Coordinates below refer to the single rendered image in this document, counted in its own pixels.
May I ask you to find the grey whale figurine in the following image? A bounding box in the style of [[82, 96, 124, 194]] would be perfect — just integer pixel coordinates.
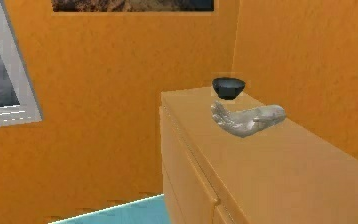
[[210, 100, 287, 139]]

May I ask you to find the black bowl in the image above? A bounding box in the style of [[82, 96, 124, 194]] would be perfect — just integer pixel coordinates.
[[211, 77, 247, 101]]

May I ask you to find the tan wooden chest of drawers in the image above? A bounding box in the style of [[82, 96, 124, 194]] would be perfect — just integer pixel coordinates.
[[158, 86, 358, 224]]

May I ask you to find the dark framed wall picture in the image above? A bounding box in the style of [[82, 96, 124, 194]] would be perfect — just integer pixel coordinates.
[[50, 0, 216, 14]]

